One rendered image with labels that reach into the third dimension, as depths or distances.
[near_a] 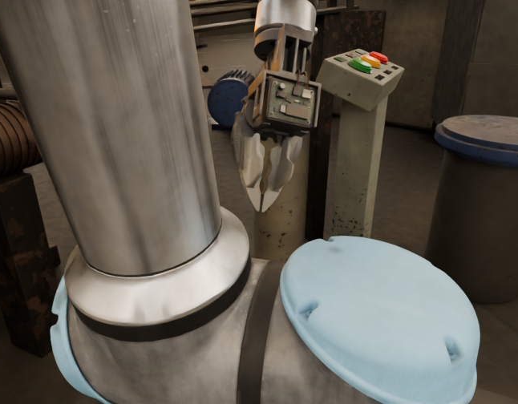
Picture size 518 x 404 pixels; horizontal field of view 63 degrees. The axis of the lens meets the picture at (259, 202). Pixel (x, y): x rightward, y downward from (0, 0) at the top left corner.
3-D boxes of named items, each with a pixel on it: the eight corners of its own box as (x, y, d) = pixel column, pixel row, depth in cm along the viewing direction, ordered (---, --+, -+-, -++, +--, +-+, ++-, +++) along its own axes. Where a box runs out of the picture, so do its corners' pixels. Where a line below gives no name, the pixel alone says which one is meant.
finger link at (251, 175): (246, 204, 46) (256, 124, 47) (232, 208, 52) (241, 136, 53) (273, 209, 47) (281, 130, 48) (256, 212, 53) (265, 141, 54)
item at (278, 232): (246, 313, 106) (242, 105, 84) (266, 288, 115) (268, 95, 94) (290, 328, 101) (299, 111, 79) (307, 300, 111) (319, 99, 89)
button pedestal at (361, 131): (295, 336, 98) (308, 58, 73) (326, 281, 118) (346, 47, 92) (363, 358, 92) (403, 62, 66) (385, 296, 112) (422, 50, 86)
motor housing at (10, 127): (-6, 351, 94) (-88, 111, 72) (73, 296, 112) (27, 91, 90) (34, 371, 89) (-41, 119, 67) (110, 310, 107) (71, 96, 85)
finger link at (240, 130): (229, 166, 51) (239, 96, 52) (226, 168, 52) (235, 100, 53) (266, 173, 52) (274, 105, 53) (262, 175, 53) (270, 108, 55)
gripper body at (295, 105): (255, 119, 46) (268, 15, 47) (234, 137, 54) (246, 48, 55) (318, 133, 48) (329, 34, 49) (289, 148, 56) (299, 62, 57)
